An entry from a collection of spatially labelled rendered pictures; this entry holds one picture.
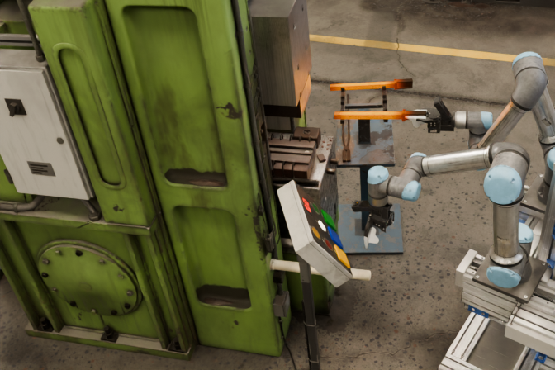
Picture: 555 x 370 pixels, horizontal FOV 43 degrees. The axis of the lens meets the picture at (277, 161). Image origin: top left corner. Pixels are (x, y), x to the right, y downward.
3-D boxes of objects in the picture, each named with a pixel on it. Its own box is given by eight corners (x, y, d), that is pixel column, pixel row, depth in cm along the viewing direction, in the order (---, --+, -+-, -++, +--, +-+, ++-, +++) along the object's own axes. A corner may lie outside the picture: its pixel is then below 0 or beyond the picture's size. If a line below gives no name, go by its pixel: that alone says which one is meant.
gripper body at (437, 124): (426, 133, 306) (454, 134, 303) (425, 117, 301) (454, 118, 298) (427, 122, 312) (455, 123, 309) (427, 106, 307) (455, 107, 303)
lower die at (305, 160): (316, 154, 326) (315, 139, 321) (307, 182, 312) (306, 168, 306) (231, 147, 337) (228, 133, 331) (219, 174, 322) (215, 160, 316)
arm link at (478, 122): (491, 135, 299) (492, 119, 293) (465, 134, 302) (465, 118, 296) (491, 124, 304) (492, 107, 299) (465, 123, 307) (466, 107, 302)
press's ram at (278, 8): (315, 55, 307) (309, -30, 282) (296, 106, 279) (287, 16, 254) (225, 52, 318) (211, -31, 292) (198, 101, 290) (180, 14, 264)
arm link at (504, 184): (528, 268, 261) (530, 151, 229) (518, 296, 251) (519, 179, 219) (495, 260, 266) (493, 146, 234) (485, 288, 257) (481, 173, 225)
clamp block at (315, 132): (321, 138, 335) (320, 127, 331) (318, 149, 329) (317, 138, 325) (296, 136, 338) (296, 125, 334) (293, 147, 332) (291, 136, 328)
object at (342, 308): (376, 261, 392) (376, 260, 391) (361, 348, 350) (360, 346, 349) (307, 253, 402) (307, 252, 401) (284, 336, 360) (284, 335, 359)
